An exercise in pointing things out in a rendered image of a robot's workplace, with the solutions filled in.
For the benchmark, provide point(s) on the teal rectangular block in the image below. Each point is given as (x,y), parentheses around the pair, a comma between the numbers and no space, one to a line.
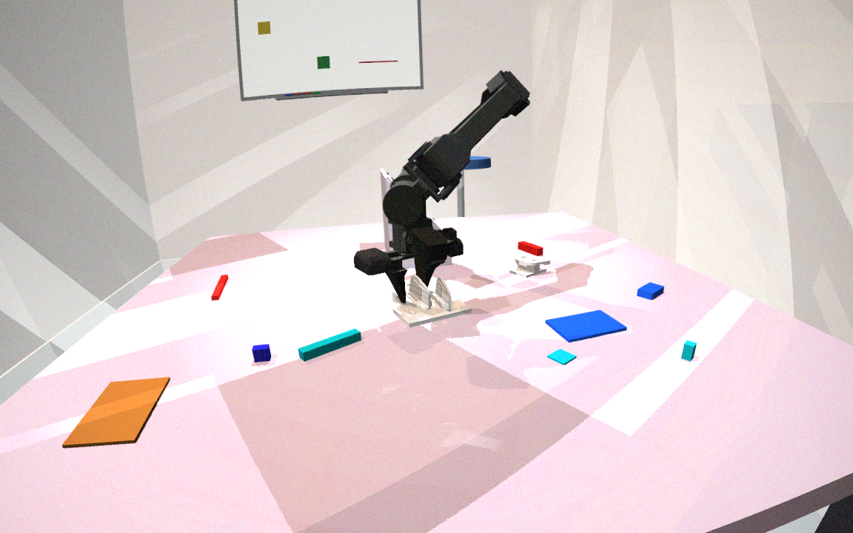
(689,350)

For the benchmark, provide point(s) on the red rectangular block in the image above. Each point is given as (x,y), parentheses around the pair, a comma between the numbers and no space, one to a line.
(530,248)

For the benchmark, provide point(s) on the red flat bar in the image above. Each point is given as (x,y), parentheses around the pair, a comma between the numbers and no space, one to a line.
(219,288)

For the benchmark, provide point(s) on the cyan rectangular bar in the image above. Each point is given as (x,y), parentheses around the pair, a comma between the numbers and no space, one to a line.
(328,345)

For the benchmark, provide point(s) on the blue flat plate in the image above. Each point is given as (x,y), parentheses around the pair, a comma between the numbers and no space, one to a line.
(585,325)

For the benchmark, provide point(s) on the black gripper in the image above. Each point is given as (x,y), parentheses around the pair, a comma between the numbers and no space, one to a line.
(374,261)

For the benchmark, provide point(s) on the orange flat plate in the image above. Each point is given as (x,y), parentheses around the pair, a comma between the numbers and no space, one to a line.
(119,415)

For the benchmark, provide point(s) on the small cyan flat square plate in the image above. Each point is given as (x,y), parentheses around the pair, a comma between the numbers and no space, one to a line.
(562,357)

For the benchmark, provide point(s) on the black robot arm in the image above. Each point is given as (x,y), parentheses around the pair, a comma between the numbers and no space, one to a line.
(440,161)

